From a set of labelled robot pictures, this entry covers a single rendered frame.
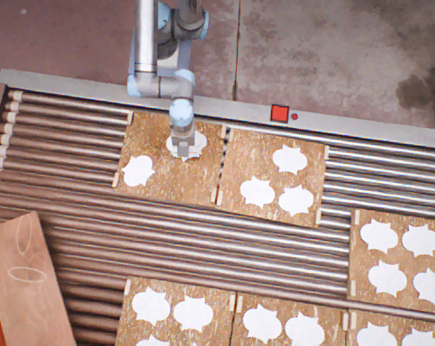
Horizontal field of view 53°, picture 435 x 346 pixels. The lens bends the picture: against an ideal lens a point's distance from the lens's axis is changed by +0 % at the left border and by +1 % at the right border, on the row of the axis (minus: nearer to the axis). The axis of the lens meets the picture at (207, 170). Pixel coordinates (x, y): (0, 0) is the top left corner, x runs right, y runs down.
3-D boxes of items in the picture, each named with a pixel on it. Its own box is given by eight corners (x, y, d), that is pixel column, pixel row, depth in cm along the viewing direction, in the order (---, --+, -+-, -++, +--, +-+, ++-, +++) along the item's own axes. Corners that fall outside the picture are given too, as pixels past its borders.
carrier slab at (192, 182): (131, 111, 182) (130, 110, 180) (226, 126, 181) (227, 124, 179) (113, 191, 173) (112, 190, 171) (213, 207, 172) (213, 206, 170)
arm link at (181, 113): (194, 96, 138) (193, 122, 135) (194, 110, 148) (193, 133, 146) (169, 95, 137) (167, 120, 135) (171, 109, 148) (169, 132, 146)
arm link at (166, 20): (145, 19, 185) (141, -3, 172) (176, 21, 185) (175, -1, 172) (143, 43, 181) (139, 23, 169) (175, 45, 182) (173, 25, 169)
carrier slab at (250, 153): (230, 128, 181) (231, 127, 179) (327, 146, 180) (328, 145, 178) (215, 209, 172) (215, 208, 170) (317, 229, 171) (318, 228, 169)
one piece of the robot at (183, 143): (167, 147, 147) (170, 160, 162) (194, 147, 147) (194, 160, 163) (168, 113, 150) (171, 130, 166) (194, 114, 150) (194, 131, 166)
